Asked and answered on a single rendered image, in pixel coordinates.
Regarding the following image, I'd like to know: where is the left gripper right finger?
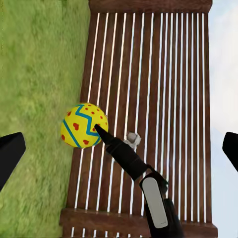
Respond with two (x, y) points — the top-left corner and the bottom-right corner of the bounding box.
(222, 132), (238, 172)

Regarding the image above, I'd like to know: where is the easter egg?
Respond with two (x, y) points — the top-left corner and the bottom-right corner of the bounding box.
(60, 103), (109, 148)

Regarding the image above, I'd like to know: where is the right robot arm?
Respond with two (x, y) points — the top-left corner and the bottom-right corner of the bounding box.
(95, 124), (185, 238)

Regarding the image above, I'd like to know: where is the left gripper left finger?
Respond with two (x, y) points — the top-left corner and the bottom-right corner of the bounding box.
(0, 132), (26, 191)

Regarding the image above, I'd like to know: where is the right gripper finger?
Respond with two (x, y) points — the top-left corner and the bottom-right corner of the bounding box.
(95, 124), (117, 145)

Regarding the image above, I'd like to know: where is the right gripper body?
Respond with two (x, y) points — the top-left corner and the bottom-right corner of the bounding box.
(106, 138), (140, 170)

